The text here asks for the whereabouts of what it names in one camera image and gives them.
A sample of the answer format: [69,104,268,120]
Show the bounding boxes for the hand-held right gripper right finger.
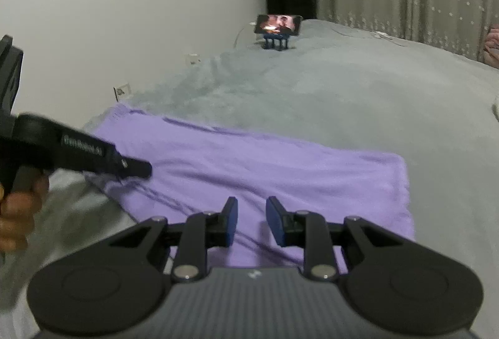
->
[266,197,404,281]

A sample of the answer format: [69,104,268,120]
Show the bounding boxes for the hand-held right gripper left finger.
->
[107,197,239,282]

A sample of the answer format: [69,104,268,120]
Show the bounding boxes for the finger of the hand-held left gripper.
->
[115,156,153,181]

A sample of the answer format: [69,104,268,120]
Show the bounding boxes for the purple pants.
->
[84,103,416,273]

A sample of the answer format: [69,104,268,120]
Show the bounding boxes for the person's left hand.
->
[0,171,51,252]

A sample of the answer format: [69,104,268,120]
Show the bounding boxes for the grey bed blanket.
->
[0,17,499,339]

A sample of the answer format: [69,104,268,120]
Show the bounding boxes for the blue phone stand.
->
[262,34,295,51]

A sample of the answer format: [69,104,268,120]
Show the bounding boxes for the smartphone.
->
[254,14,303,36]

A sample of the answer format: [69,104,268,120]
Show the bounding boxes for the pink quilt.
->
[483,24,499,69]

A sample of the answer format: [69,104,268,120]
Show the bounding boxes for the white wall socket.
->
[113,83,133,102]

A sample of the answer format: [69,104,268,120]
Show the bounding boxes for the white phone charging cable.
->
[234,23,258,49]

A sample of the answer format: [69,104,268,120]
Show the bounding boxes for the white cable with charger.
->
[339,27,406,47]

